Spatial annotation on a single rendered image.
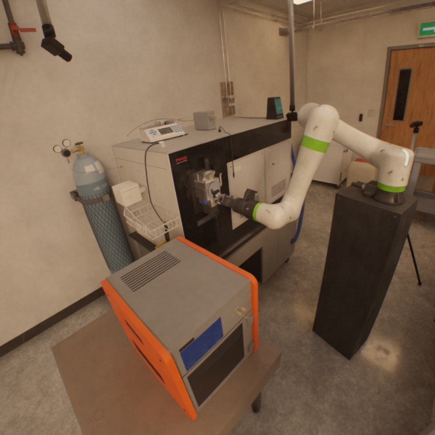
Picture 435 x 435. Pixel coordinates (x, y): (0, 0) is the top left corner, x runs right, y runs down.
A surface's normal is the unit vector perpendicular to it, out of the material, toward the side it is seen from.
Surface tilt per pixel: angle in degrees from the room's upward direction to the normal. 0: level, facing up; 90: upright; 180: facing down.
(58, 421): 0
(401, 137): 90
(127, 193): 90
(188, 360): 90
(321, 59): 90
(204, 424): 0
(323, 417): 0
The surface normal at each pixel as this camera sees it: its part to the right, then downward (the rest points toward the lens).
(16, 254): 0.70, 0.26
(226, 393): -0.11, -0.88
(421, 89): -0.70, 0.40
